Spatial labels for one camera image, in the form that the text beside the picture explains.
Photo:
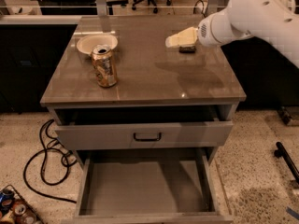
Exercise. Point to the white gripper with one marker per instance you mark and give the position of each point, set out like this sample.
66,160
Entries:
206,34

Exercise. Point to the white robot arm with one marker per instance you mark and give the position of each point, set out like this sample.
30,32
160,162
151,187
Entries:
273,21

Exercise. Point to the grey drawer cabinet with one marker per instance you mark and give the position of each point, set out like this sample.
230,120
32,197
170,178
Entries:
150,74

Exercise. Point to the grey top drawer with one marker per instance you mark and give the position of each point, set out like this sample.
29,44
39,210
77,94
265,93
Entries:
113,128

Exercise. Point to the grey open middle drawer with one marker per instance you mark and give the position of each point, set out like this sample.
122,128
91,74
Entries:
148,186

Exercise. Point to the gold soda can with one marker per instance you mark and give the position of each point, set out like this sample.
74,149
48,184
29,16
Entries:
104,66

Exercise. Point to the white paper bowl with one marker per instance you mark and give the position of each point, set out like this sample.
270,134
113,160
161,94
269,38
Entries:
85,44

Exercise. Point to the black floor bar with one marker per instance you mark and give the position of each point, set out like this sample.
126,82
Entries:
281,152

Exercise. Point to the blue floor tape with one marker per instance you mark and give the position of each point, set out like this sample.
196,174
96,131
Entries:
292,213

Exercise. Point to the black drawer handle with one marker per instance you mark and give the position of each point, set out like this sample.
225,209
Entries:
146,137

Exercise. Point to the wire basket of cans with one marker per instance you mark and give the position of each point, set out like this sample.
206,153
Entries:
15,210

